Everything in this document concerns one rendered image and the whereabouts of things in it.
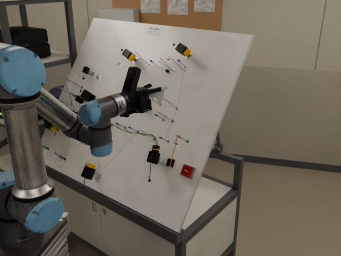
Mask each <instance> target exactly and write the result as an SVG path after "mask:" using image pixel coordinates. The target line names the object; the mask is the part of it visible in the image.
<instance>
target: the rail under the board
mask: <svg viewBox="0 0 341 256"><path fill-rule="evenodd" d="M45 166H46V173H47V176H48V177H50V178H52V179H54V180H56V181H58V182H60V183H61V184H63V185H65V186H67V187H69V188H71V189H73V190H74V191H76V192H78V193H80V194H82V195H84V196H86V197H87V198H89V199H91V200H93V201H95V202H97V203H99V204H100V205H102V206H104V207H106V208H108V209H110V210H112V211H113V212H115V213H117V214H119V215H121V216H123V217H125V218H126V219H128V220H130V221H132V222H134V223H136V224H137V225H139V226H141V227H143V228H145V229H147V230H148V231H150V232H152V233H154V234H156V235H158V236H160V237H161V238H163V239H165V240H167V241H169V242H171V243H173V244H174V245H178V244H179V243H180V242H182V241H183V240H184V229H183V228H182V229H181V232H180V233H178V232H176V231H174V230H172V229H170V228H168V227H166V226H164V225H162V224H160V223H158V222H156V221H154V220H152V219H150V218H148V217H146V216H144V215H142V214H140V213H138V212H136V211H135V210H133V209H131V208H129V207H127V206H125V205H123V204H121V203H119V202H117V201H115V200H113V199H111V198H109V197H107V196H105V195H103V194H101V193H99V192H97V191H95V190H93V189H91V188H90V187H88V186H86V185H84V184H82V183H80V182H78V181H76V180H74V179H72V178H70V177H68V176H66V175H64V174H62V173H60V172H58V171H56V170H54V169H53V168H51V167H49V166H47V165H45ZM83 185H84V187H85V189H83V188H82V187H83Z"/></svg>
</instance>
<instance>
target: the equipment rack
mask: <svg viewBox="0 0 341 256"><path fill-rule="evenodd" d="M58 2H64V7H65V16H66V25H67V35H68V41H69V50H70V53H65V52H60V51H55V50H50V51H51V55H50V56H47V57H41V58H40V59H41V60H42V62H43V63H44V66H45V68H49V67H53V66H58V65H62V64H66V63H71V69H72V67H73V65H74V62H75V60H76V58H77V50H76V39H75V29H74V19H73V9H72V0H0V25H1V31H2V37H3V43H5V44H9V45H12V40H11V34H10V28H9V22H8V16H7V9H6V6H12V5H19V11H20V17H21V24H22V26H28V21H27V14H26V7H25V5H28V4H43V3H58ZM56 60H57V61H56ZM51 61H52V62H51ZM46 62H47V63H46ZM0 126H1V127H4V128H5V124H4V120H3V119H2V118H0ZM39 127H40V133H41V135H42V133H43V134H44V129H46V127H45V124H44V120H43V119H40V120H39ZM41 130H42V131H41ZM11 169H13V166H12V161H11V156H10V153H9V154H7V155H4V156H1V157H0V171H1V172H4V171H7V170H11Z"/></svg>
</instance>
